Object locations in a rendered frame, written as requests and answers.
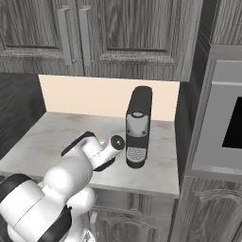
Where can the grey wood wall cupboard door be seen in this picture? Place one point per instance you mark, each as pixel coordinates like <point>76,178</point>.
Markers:
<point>28,31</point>
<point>141,34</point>

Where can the grey wood cupboard above oven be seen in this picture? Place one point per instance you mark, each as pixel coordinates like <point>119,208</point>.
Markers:
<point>228,22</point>

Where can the grey wood cupboard below oven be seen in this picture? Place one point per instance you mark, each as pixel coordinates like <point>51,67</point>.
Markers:
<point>211,214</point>

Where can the grey wood base cupboard door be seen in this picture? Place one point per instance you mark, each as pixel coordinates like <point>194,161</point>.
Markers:
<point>132,217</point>

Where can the stainless steel built-in oven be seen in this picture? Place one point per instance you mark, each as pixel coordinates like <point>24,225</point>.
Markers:
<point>211,126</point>

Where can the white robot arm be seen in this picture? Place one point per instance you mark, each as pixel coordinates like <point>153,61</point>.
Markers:
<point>63,176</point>

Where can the black and grey coffee machine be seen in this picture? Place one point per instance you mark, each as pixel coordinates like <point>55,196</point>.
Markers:
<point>138,126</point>

